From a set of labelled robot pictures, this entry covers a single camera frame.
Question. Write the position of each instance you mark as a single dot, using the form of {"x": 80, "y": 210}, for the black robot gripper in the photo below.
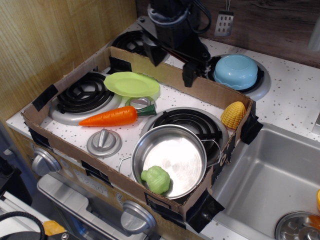
{"x": 177, "y": 34}

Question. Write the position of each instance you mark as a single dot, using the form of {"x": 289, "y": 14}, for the green toy broccoli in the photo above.
{"x": 157, "y": 179}

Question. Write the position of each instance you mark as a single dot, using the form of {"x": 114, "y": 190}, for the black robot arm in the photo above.
{"x": 178, "y": 5}

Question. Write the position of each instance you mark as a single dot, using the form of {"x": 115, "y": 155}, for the silver metal pan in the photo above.
{"x": 178, "y": 151}

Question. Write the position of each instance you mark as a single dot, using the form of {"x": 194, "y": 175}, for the back left black burner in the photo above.
{"x": 131, "y": 41}

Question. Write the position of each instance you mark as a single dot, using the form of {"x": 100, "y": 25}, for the black burner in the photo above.
{"x": 258, "y": 90}
{"x": 205, "y": 125}
{"x": 85, "y": 98}
{"x": 131, "y": 41}

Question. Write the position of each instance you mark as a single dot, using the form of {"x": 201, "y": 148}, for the light green plastic plate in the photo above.
{"x": 131, "y": 84}

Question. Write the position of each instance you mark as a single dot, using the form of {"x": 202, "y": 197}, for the silver stove knob middle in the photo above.
{"x": 140, "y": 102}

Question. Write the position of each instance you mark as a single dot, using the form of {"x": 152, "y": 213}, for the silver stove knob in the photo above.
{"x": 140, "y": 102}
{"x": 104, "y": 143}

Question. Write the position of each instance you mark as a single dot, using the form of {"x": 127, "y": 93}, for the brown cardboard fence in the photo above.
{"x": 198, "y": 208}

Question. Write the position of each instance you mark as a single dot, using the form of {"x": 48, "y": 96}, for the silver hanging spatula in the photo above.
{"x": 224, "y": 22}

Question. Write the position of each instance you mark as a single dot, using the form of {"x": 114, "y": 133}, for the light blue plastic bowl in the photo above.
{"x": 236, "y": 71}

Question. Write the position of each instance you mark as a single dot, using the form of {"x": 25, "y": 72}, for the orange toy carrot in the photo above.
{"x": 118, "y": 117}

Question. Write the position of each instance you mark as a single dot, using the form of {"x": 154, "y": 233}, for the yellow toy corn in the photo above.
{"x": 233, "y": 115}

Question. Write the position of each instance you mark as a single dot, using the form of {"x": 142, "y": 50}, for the front right black burner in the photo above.
{"x": 205, "y": 125}

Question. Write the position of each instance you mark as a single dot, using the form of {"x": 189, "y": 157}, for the back right black burner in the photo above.
{"x": 258, "y": 90}

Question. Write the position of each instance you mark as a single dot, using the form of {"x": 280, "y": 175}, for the front left black burner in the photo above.
{"x": 85, "y": 98}

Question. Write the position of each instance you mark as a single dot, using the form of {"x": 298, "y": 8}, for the silver stove knob front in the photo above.
{"x": 104, "y": 143}

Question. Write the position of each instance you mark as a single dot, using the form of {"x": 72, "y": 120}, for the silver sink basin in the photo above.
{"x": 276, "y": 174}

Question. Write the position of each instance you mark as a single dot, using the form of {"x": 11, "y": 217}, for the silver oven knob right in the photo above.
{"x": 135, "y": 219}

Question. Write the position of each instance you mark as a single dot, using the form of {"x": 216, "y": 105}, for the silver oven knob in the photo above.
{"x": 135, "y": 219}
{"x": 44, "y": 163}

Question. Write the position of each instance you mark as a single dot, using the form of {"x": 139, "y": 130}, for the silver oven knob left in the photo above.
{"x": 44, "y": 163}

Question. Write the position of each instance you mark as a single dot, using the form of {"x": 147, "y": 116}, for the orange yellow cloth piece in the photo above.
{"x": 51, "y": 228}

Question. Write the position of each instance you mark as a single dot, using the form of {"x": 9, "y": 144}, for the silver oven door handle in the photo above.
{"x": 100, "y": 220}

